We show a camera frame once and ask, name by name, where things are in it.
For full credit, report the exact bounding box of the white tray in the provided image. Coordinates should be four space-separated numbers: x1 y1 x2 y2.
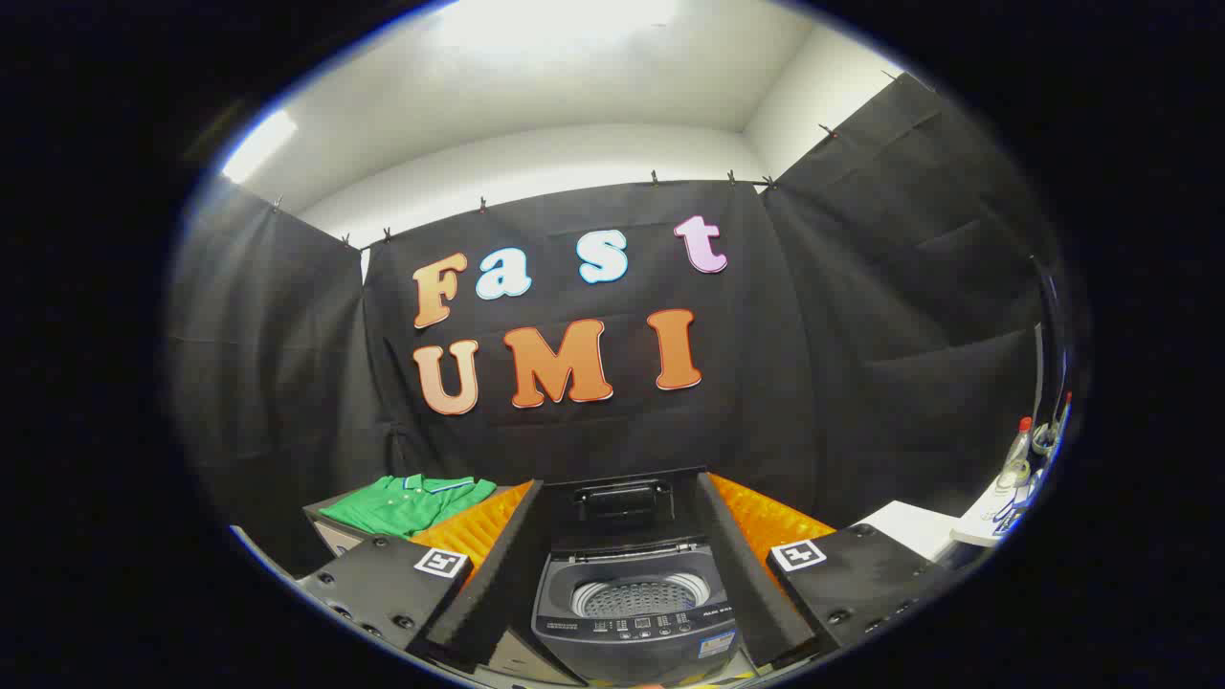
950 478 1033 549

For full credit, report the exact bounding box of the dark grey washing machine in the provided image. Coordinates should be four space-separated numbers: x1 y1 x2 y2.
529 538 744 686

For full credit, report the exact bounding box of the green polo shirt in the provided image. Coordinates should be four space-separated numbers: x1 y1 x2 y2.
319 474 499 539

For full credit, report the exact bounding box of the white side table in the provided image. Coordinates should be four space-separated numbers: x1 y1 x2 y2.
850 500 960 563

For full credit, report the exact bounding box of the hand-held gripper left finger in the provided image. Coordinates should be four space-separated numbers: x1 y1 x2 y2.
295 478 554 673

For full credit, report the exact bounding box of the black backdrop cloth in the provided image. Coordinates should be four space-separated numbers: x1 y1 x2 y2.
167 72 1065 575

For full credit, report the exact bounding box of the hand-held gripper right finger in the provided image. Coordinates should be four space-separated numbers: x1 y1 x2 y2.
694 471 958 671

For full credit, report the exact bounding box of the ceiling light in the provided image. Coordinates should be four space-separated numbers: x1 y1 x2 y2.
221 109 299 184

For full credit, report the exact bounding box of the clear bottle with red cap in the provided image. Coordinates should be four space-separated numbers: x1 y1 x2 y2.
999 416 1036 491

